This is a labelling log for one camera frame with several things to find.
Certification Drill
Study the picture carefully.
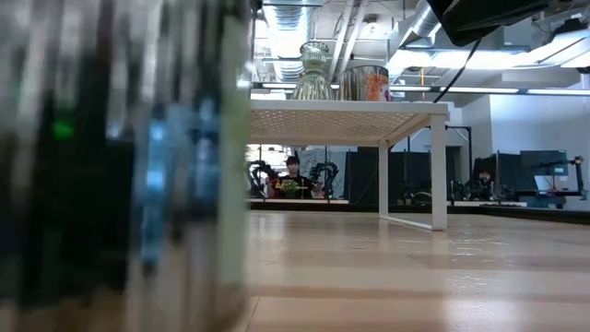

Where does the person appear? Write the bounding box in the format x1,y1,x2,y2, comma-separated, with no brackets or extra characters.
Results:
268,155,324,200

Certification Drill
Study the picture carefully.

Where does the black aluminium table frame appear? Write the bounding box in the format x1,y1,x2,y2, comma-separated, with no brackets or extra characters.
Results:
248,200,590,227

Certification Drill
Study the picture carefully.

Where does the silver spiral ventilation duct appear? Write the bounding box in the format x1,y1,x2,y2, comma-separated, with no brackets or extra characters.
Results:
262,0,319,84

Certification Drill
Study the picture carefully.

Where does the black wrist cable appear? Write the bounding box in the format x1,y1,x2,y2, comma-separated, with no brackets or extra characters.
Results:
431,38,484,104

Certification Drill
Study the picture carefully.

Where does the dark monitor on stand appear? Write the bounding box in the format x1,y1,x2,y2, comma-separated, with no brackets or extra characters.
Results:
520,149,569,179

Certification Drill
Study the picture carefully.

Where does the silver slanted ventilation duct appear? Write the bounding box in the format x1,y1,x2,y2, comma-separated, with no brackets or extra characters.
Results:
389,0,443,52

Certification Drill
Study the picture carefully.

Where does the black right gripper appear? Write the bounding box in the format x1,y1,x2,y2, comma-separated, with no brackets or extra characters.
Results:
426,0,552,48

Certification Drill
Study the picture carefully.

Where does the black divider panel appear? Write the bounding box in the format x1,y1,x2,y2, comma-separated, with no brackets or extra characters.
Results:
344,146,434,207
472,151,522,195

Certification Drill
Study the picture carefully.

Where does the small green potted plant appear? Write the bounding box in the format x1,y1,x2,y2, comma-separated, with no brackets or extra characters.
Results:
279,179,301,199

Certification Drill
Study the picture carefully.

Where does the clear ribbed glass candle holder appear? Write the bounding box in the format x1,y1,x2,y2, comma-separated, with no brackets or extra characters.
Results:
289,40,336,101

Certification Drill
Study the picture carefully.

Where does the tin candle with green label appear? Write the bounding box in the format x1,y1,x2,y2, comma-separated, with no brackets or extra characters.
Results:
0,0,254,332

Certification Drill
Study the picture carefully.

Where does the tin candle with orange tag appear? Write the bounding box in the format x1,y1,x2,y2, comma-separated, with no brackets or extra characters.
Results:
338,64,392,102

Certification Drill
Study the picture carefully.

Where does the white perforated metal shelf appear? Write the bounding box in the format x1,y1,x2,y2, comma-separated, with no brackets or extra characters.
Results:
248,99,452,231

